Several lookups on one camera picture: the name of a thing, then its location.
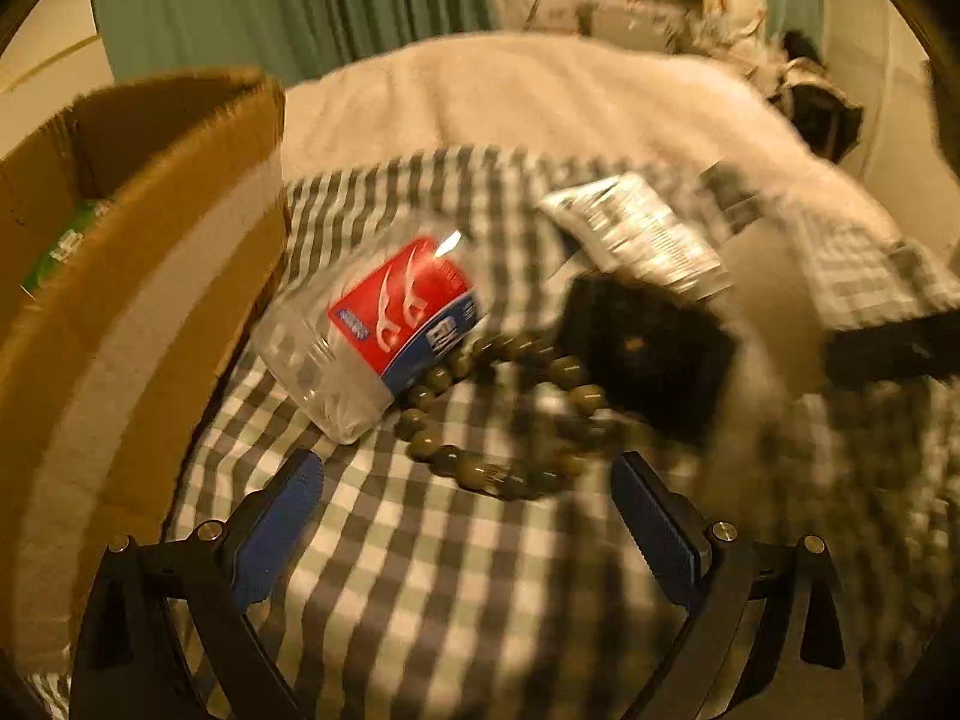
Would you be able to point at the brown cardboard box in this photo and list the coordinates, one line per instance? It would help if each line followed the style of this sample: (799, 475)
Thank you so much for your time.
(107, 373)

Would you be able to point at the grey white checkered sheet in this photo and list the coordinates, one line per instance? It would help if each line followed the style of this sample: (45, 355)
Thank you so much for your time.
(411, 598)

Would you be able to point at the large green curtain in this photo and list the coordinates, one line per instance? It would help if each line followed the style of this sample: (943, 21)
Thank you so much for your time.
(293, 40)

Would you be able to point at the white fluffy blanket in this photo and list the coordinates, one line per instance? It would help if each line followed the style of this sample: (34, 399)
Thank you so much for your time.
(563, 96)

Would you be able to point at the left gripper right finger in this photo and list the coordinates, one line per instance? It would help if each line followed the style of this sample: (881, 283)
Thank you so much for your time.
(799, 665)

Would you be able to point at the silver foil packet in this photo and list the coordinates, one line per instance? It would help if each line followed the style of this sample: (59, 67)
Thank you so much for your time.
(622, 224)

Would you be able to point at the green snack bag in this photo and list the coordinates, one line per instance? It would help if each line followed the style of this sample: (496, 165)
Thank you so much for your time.
(67, 242)

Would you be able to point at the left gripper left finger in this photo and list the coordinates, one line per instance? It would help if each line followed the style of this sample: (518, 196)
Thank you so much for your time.
(129, 660)

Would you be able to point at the chair with clothes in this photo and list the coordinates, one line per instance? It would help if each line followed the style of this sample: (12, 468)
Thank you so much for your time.
(794, 79)

